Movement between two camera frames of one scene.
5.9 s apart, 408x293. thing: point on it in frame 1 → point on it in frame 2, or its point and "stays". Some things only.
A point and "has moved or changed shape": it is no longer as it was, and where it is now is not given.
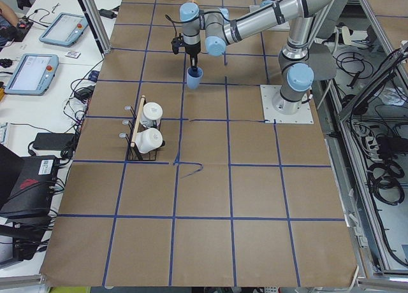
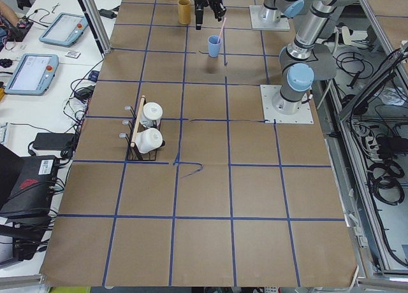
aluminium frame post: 95,18 stays
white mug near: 148,139 stays
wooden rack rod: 141,107 stays
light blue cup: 193,78 has moved or changed shape
